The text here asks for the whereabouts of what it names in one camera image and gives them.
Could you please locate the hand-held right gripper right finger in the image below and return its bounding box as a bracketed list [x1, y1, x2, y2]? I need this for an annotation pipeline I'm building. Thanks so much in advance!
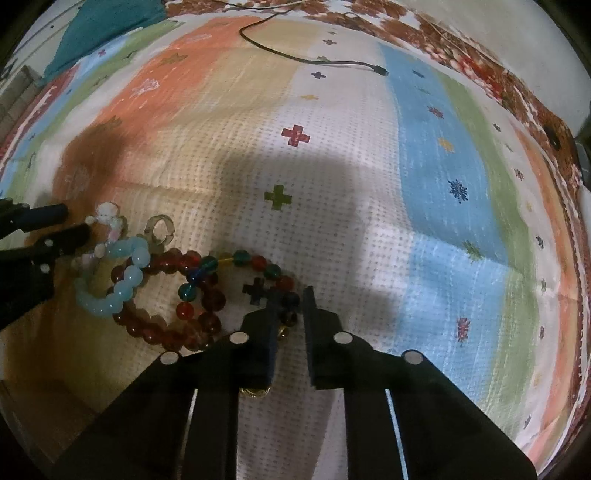
[303, 285, 539, 480]

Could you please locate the multicolour bead bracelet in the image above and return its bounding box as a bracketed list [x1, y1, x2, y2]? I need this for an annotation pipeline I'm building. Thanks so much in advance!
[177, 249, 301, 343]

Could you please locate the dark red bead bracelet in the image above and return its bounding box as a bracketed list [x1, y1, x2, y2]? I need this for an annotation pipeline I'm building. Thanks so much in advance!
[107, 247, 228, 350]

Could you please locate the black cable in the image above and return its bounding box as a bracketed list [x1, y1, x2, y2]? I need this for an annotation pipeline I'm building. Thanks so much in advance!
[239, 9, 390, 77]

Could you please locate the light blue bead bracelet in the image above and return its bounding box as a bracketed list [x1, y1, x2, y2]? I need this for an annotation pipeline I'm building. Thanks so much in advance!
[74, 236, 153, 319]

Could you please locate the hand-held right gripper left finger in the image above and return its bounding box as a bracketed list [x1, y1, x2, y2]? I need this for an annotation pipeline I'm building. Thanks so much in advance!
[50, 287, 280, 480]

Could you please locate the striped printed blanket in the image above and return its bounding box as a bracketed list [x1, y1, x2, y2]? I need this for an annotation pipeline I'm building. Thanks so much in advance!
[0, 0, 588, 472]

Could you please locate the teal cloth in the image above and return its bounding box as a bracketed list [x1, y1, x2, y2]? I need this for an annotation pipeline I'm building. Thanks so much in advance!
[44, 0, 168, 86]

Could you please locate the pink and white bead bracelet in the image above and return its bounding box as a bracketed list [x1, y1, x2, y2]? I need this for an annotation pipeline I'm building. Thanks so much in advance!
[69, 202, 128, 287]

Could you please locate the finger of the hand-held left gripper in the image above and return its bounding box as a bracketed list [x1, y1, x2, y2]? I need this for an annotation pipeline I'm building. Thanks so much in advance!
[0, 224, 92, 278]
[0, 198, 70, 237]

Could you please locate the silver ring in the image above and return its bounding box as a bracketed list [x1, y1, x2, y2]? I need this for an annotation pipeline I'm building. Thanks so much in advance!
[144, 213, 175, 246]

